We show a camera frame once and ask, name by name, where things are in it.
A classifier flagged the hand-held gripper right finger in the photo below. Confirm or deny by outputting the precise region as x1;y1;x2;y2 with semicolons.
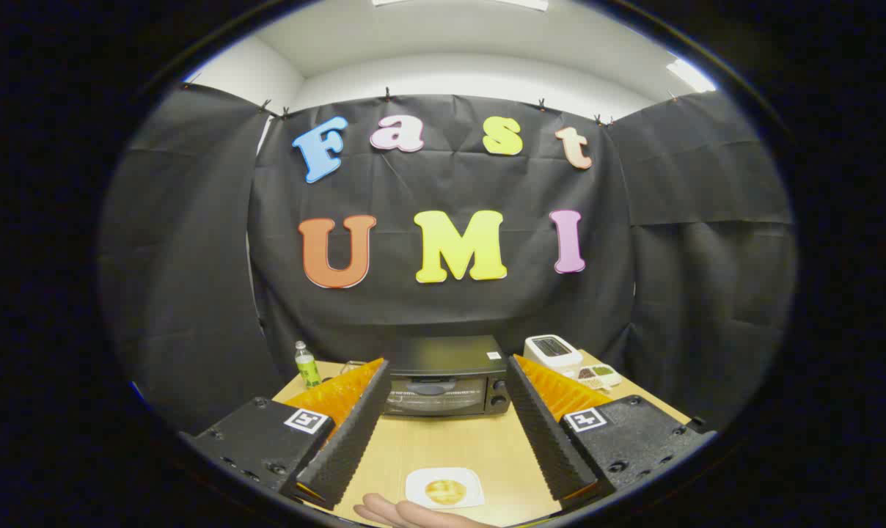
505;354;717;512

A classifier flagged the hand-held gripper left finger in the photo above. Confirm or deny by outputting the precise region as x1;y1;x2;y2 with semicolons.
181;358;392;512

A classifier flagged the golden round bun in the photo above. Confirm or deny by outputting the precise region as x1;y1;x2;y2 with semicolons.
424;478;467;507

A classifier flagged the black toaster oven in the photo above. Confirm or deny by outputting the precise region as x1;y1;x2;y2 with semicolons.
382;335;513;419

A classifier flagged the white pop-up toaster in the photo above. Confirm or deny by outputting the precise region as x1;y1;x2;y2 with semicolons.
523;334;585;380

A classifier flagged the white square plate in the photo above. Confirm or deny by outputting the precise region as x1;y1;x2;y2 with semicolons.
405;467;486;510

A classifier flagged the green label drink bottle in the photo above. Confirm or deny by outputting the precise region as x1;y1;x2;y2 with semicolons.
294;340;323;389

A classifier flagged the white snack tray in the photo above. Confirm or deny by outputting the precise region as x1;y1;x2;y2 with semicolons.
576;364;624;391

